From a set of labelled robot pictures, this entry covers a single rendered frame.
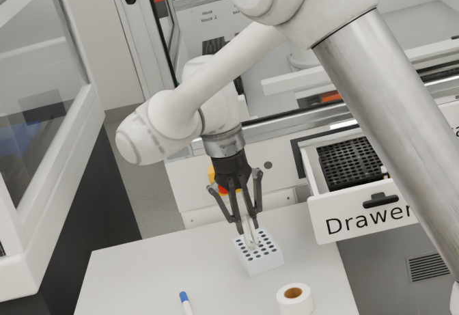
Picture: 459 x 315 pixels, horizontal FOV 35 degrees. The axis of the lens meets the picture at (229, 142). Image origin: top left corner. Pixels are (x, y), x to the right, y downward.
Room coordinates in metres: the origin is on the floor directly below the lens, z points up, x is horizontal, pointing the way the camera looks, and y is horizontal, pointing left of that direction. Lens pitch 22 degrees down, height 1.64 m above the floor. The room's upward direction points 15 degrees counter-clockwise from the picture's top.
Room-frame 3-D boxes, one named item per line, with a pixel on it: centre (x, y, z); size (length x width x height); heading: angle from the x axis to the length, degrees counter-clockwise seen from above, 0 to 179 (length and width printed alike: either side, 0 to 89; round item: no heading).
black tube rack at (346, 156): (1.53, -0.29, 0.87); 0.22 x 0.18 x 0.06; 176
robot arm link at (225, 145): (1.43, 0.01, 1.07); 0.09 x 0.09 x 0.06
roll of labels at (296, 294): (1.21, -0.04, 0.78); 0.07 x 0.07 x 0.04
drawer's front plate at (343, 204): (1.33, -0.27, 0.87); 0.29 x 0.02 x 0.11; 86
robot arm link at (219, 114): (1.42, 0.02, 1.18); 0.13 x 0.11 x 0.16; 129
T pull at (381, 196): (1.30, -0.27, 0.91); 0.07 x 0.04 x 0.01; 86
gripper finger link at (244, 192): (1.43, 0.00, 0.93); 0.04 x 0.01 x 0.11; 10
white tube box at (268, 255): (1.44, 0.00, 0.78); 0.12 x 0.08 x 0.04; 10
